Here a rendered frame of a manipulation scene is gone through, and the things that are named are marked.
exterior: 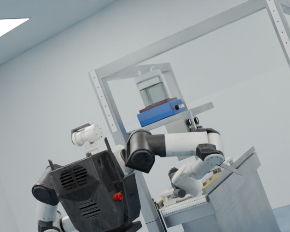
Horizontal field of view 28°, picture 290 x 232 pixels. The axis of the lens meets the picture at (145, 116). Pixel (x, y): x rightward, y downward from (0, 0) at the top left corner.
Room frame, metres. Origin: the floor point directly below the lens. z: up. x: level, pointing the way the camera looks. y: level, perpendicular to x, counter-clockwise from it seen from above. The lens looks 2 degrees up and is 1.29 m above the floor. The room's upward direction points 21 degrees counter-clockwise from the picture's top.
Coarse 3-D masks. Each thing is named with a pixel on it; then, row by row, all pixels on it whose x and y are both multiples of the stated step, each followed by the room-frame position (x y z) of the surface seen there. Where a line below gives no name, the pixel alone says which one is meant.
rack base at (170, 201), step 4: (200, 192) 3.01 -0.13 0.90; (188, 196) 3.04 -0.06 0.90; (192, 196) 3.03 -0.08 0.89; (196, 196) 3.02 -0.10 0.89; (168, 200) 3.09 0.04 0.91; (172, 200) 3.08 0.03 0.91; (176, 200) 3.07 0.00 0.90; (180, 200) 3.07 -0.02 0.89; (164, 204) 3.09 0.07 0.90; (168, 204) 3.09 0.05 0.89
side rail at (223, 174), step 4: (252, 148) 4.12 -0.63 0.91; (248, 152) 3.98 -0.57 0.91; (252, 152) 4.08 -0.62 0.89; (244, 156) 3.86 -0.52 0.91; (248, 156) 3.95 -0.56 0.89; (236, 160) 3.68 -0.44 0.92; (240, 160) 3.74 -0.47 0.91; (232, 164) 3.55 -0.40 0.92; (236, 164) 3.62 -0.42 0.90; (224, 172) 3.35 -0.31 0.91; (228, 172) 3.42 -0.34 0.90; (220, 176) 3.26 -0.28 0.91; (224, 176) 3.32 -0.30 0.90; (216, 180) 3.17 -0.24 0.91; (220, 180) 3.23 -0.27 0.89; (212, 184) 3.09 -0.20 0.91; (216, 184) 3.15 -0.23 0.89; (204, 188) 2.96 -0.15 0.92; (208, 188) 3.01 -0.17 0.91; (212, 188) 3.06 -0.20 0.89; (204, 192) 2.96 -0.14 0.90
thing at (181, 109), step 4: (176, 108) 3.02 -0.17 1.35; (180, 108) 3.09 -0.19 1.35; (184, 108) 3.15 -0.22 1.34; (168, 112) 2.98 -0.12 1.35; (172, 112) 2.97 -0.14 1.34; (176, 112) 3.01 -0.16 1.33; (156, 116) 3.01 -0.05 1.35; (160, 116) 3.00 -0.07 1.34; (164, 116) 2.99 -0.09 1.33; (168, 116) 2.99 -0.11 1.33; (148, 120) 3.03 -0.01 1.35; (152, 120) 3.02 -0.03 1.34; (156, 120) 3.01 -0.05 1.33; (140, 124) 3.05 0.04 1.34; (144, 124) 3.04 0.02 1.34; (148, 124) 3.03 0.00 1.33
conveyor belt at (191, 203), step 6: (240, 156) 4.20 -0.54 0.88; (228, 162) 4.08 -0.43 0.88; (228, 174) 3.46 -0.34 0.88; (222, 180) 3.32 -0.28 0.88; (192, 198) 3.01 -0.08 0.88; (198, 198) 2.98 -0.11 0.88; (204, 198) 2.96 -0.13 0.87; (174, 204) 3.05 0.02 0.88; (180, 204) 3.02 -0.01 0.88; (186, 204) 3.00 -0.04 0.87; (192, 204) 2.99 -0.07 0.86; (198, 204) 2.98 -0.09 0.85; (204, 204) 2.98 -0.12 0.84; (162, 210) 3.06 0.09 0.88; (168, 210) 3.04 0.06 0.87; (174, 210) 3.03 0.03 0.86; (180, 210) 3.02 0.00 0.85; (186, 210) 3.02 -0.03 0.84
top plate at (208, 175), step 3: (207, 174) 3.17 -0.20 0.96; (210, 174) 3.18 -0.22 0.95; (213, 174) 3.22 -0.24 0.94; (204, 177) 3.09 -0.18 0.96; (207, 177) 3.12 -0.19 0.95; (198, 180) 3.05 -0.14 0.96; (201, 180) 3.02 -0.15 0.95; (204, 180) 3.06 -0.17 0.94; (162, 192) 3.13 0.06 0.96; (165, 192) 3.09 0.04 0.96; (168, 192) 3.08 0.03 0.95; (171, 192) 3.07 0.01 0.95; (162, 195) 3.09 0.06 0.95; (165, 195) 3.08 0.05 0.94; (168, 195) 3.08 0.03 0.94
